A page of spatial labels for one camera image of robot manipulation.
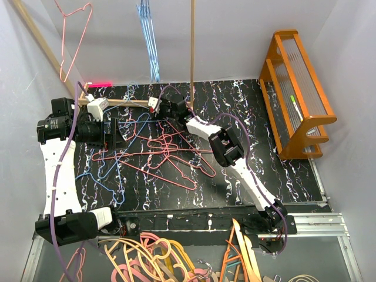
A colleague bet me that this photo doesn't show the pink wire hanger hung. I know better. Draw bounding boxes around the pink wire hanger hung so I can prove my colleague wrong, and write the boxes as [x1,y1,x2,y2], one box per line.
[53,0,93,83]

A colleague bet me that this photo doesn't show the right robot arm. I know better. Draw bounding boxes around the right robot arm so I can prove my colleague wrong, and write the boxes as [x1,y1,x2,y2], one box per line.
[147,97,288,234]

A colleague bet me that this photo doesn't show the orange wooden shelf rack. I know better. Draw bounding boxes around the orange wooden shelf rack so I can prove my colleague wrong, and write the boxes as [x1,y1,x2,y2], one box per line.
[259,29,337,160]

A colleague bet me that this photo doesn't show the green white pen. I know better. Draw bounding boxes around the green white pen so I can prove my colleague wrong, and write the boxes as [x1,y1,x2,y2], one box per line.
[290,95,303,122]

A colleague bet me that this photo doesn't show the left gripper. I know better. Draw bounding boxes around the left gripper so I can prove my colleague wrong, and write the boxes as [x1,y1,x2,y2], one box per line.
[76,116,127,150]

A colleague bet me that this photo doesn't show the wooden clothes rack frame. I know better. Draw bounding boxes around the wooden clothes rack frame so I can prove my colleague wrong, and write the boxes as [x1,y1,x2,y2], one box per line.
[12,1,196,108]

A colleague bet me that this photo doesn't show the wooden hangers pile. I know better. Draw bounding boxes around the wooden hangers pile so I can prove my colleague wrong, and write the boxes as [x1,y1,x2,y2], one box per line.
[219,219,281,281]

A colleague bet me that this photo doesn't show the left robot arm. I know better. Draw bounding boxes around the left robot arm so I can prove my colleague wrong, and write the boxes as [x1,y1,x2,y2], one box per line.
[35,95,125,246]

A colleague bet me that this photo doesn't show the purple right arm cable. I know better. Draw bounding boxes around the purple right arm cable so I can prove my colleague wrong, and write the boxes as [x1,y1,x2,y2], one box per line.
[157,85,288,256]

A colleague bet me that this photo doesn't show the tangled pink wire hangers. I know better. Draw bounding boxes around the tangled pink wire hangers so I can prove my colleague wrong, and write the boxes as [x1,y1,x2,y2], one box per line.
[92,122,216,191]

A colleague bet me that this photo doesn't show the pink plastic marker strip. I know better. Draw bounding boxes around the pink plastic marker strip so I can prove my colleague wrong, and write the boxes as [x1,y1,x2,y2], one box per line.
[88,82,113,88]

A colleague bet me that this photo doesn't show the pink hanger on glass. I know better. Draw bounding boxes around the pink hanger on glass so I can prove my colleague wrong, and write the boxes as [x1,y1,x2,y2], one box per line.
[65,246,86,282]

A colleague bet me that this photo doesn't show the tangled blue wire hangers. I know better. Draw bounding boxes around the tangled blue wire hangers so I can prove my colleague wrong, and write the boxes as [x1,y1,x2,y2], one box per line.
[75,113,150,207]

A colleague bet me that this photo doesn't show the light blue wire hanger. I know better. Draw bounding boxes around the light blue wire hanger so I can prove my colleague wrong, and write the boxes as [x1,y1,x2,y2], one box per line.
[135,0,158,82]

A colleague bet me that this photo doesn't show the pile of plastic hangers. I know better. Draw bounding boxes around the pile of plastic hangers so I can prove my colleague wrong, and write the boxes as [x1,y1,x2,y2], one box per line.
[99,232,220,281]

